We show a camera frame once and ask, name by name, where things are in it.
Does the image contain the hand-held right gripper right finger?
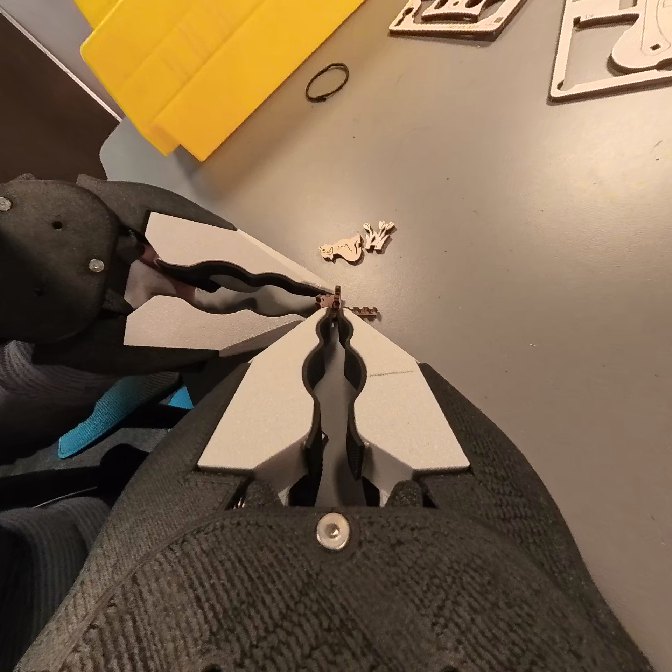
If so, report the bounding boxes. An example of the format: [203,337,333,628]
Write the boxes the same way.
[338,309,470,501]

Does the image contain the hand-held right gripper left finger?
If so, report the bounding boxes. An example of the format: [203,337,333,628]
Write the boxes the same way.
[196,309,333,499]

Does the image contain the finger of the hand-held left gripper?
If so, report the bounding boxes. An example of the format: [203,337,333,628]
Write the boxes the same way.
[142,210,338,298]
[123,298,318,360]

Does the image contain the person's left forearm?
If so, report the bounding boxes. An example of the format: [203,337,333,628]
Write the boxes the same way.
[0,338,184,421]

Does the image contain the wooden parts sheet, small cutouts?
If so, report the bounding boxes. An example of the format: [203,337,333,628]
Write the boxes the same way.
[388,0,527,41]

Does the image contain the wooden parts sheet, large cutouts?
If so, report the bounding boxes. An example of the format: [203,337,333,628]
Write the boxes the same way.
[547,0,672,104]

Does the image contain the person's left hand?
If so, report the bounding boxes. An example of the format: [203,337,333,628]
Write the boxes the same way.
[134,241,211,295]

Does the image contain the small wooden cat part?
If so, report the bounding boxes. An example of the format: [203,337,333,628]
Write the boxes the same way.
[318,234,364,266]

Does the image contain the yellow box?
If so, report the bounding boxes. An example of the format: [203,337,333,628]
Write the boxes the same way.
[73,0,368,162]

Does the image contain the person's clothed body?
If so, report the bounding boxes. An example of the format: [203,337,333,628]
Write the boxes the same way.
[0,496,111,672]

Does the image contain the black hair tie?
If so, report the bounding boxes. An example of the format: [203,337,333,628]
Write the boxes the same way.
[306,62,351,103]

